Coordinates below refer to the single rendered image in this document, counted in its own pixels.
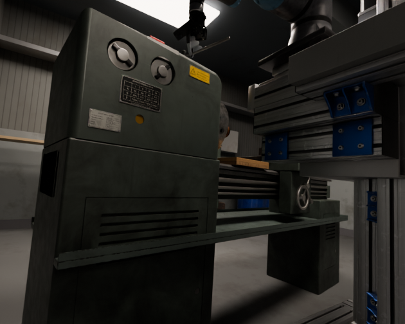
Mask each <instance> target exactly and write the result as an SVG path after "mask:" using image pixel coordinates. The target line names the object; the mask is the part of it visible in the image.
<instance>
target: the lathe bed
mask: <svg viewBox="0 0 405 324"><path fill-rule="evenodd" d="M50 153H51V152H50ZM50 153H48V154H44V158H43V159H44V160H43V162H45V163H44V164H42V173H43V175H42V176H41V180H40V181H41V185H40V186H41V187H40V190H39V191H40V192H43V193H44V194H46V195H48V194H49V193H50V192H51V194H50V195H48V196H51V195H53V192H52V189H53V186H52V185H53V183H54V179H53V178H54V176H55V175H54V174H53V173H54V172H53V171H55V167H56V166H55V165H56V164H55V161H56V162H57V160H56V158H57V156H56V155H57V154H56V153H57V150H56V151H55V153H54V151H53V152H52V153H53V155H52V154H50ZM55 154H56V155H55ZM50 155H51V156H50ZM54 155H55V156H54ZM45 156H46V157H48V159H47V158H46V157H45ZM52 156H53V157H52ZM51 157H52V158H51ZM50 158H51V159H50ZM53 159H55V161H53ZM45 160H47V161H45ZM48 162H49V164H48ZM50 162H51V163H50ZM52 163H53V164H54V165H53V164H52ZM46 164H47V167H46ZM50 164H52V165H50ZM44 165H45V166H44ZM49 166H50V167H49ZM48 167H49V170H48V169H47V168H48ZM52 169H54V170H52ZM44 171H47V172H44ZM51 171H52V172H53V173H52V172H51ZM49 172H50V173H49ZM48 173H49V174H48ZM47 174H48V176H49V178H50V179H49V178H48V176H47ZM52 174H53V175H52ZM51 175H52V176H51ZM50 176H51V177H50ZM47 178H48V179H47ZM43 179H44V180H43ZM47 180H48V181H47ZM50 180H51V182H50ZM327 181H328V182H332V180H330V179H322V178H315V177H312V178H311V188H310V198H311V199H327V198H330V186H327ZM45 182H46V183H45ZM49 183H50V184H49ZM47 185H48V186H47ZM42 187H43V188H42ZM46 187H47V188H46ZM50 188H51V190H49V191H48V189H50ZM43 189H45V190H44V191H43ZM41 190H42V191H41ZM54 191H55V190H54ZM279 191H280V172H278V171H273V170H264V169H259V168H251V167H245V166H237V165H228V164H223V163H220V167H219V189H218V199H279ZM45 192H46V193H45Z"/></svg>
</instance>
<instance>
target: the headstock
mask: <svg viewBox="0 0 405 324"><path fill-rule="evenodd" d="M157 57H165V58H166V59H168V60H169V61H170V62H169V63H168V64H167V63H166V62H165V61H164V60H161V59H156V58H157ZM221 88H222V85H221V80H220V78H219V76H218V75H217V74H216V73H215V72H213V71H211V70H210V69H208V68H206V67H204V66H202V65H201V64H199V63H197V62H196V61H194V60H192V59H190V58H188V57H186V56H184V55H183V54H181V53H179V55H177V54H175V53H173V52H172V51H170V50H168V49H166V48H164V47H162V46H161V45H159V44H157V43H155V42H154V41H152V40H150V39H148V38H147V36H146V35H144V34H142V33H140V32H138V31H136V30H134V29H132V28H130V27H128V26H126V25H124V24H122V23H120V22H118V21H116V20H114V19H112V18H110V17H108V16H106V15H104V14H102V13H100V12H98V11H96V10H94V9H92V8H85V9H84V10H83V11H82V12H81V14H80V16H79V18H78V19H77V21H76V23H75V25H74V27H73V29H72V30H71V33H70V34H69V36H68V38H67V40H66V42H65V43H64V45H63V47H62V49H61V51H60V53H59V54H58V57H57V59H56V60H55V62H54V65H53V73H52V79H51V89H50V96H49V105H48V116H47V122H46V132H45V138H44V148H46V147H48V146H50V145H53V144H55V143H58V142H60V141H62V140H64V139H66V138H70V137H71V138H79V139H84V140H92V141H100V142H104V143H112V144H117V145H125V146H130V147H138V148H143V149H150V150H158V151H163V152H171V153H176V154H184V155H189V156H197V157H201V158H209V159H217V156H218V144H219V122H220V110H221Z"/></svg>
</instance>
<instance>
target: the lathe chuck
mask: <svg viewBox="0 0 405 324"><path fill-rule="evenodd" d="M228 124H229V118H228V112H227V109H226V107H225V105H224V104H223V103H222V102H221V103H220V122H219V128H221V127H222V128H223V129H224V131H223V133H222V134H219V144H218V148H219V147H220V145H221V144H222V142H223V141H224V138H225V137H226V134H227V131H228Z"/></svg>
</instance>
